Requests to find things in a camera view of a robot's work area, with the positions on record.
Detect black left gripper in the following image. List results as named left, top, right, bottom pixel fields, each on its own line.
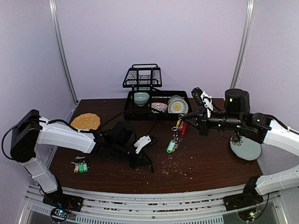
left=112, top=141, right=153, bottom=169

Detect large keyring with red handle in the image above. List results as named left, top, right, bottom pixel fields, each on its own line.
left=166, top=114, right=187, bottom=154

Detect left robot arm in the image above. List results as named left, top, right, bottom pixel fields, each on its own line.
left=1, top=109, right=158, bottom=213

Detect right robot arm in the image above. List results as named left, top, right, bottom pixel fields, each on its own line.
left=178, top=87, right=299, bottom=211

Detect yellow daisy plate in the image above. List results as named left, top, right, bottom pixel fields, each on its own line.
left=168, top=99, right=189, bottom=114

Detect pale green plate behind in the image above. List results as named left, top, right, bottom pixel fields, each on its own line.
left=168, top=95, right=184, bottom=105

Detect pink patterned bowl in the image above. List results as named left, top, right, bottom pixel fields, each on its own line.
left=151, top=102, right=168, bottom=113

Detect light green flower plate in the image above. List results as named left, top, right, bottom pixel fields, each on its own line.
left=230, top=134, right=262, bottom=161

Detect green tagged key bunch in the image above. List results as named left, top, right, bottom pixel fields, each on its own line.
left=71, top=156, right=91, bottom=173

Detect celadon green bowl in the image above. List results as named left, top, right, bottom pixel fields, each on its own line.
left=134, top=92, right=150, bottom=106

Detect left base circuit board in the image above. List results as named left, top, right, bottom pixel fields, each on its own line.
left=50, top=208, right=70, bottom=223

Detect base circuit board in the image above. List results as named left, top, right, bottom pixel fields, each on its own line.
left=237, top=208, right=262, bottom=222
left=50, top=208, right=70, bottom=223

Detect right base circuit board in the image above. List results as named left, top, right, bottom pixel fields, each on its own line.
left=237, top=208, right=262, bottom=222

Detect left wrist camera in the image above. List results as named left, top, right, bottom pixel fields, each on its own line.
left=134, top=135, right=158, bottom=154

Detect black wire dish rack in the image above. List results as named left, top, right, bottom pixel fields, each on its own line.
left=122, top=63, right=192, bottom=121

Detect aluminium front rail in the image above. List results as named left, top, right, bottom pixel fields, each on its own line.
left=17, top=184, right=289, bottom=224

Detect right aluminium frame post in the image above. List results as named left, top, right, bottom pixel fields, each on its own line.
left=230, top=0, right=256, bottom=88

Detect aluminium frame post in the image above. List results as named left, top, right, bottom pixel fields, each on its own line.
left=49, top=0, right=78, bottom=104
left=230, top=0, right=256, bottom=88

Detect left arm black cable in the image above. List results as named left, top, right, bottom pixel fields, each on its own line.
left=1, top=111, right=128, bottom=161

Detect left aluminium frame post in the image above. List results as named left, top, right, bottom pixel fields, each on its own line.
left=49, top=0, right=78, bottom=104

